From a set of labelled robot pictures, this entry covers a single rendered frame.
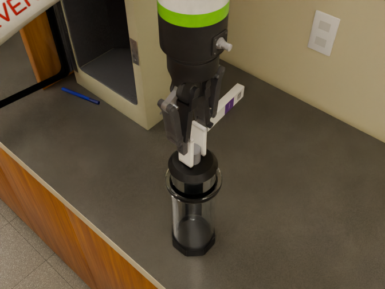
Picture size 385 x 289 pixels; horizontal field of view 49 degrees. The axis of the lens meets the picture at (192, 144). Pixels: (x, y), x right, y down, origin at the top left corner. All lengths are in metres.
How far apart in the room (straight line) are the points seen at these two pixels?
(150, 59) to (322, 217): 0.56
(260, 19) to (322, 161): 0.46
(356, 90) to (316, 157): 0.23
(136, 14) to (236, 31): 0.50
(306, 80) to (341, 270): 0.58
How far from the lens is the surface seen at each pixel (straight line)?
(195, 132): 0.73
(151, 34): 1.03
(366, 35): 1.17
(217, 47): 0.56
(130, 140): 1.18
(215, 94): 0.69
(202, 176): 0.74
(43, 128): 1.27
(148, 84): 1.10
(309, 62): 1.28
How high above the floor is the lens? 1.80
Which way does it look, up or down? 48 degrees down
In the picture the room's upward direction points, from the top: straight up
